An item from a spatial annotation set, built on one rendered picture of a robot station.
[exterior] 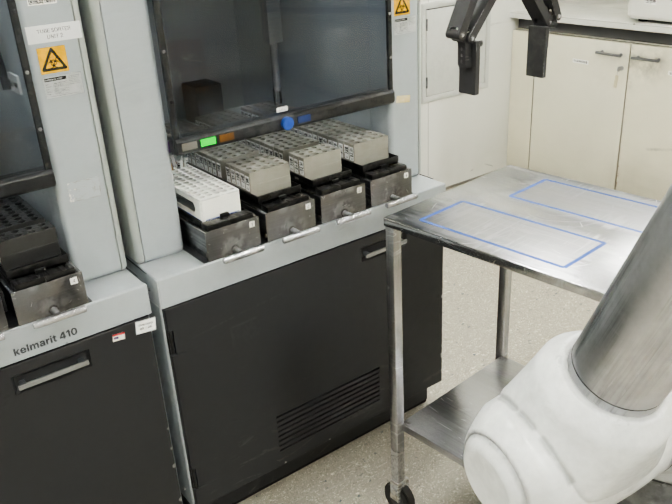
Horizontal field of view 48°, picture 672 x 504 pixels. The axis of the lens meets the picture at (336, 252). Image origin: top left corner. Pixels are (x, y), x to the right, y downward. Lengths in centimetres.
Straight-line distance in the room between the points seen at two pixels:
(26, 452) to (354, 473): 90
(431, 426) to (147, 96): 99
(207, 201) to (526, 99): 258
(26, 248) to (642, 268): 118
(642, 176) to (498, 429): 291
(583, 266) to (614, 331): 67
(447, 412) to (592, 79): 218
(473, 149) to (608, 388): 321
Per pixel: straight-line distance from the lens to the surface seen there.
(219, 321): 172
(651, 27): 351
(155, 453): 181
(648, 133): 361
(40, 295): 153
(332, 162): 186
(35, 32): 151
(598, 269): 140
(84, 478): 176
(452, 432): 185
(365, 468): 217
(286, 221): 173
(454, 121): 378
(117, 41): 156
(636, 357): 74
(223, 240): 165
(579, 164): 385
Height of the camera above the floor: 143
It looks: 25 degrees down
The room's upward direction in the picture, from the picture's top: 3 degrees counter-clockwise
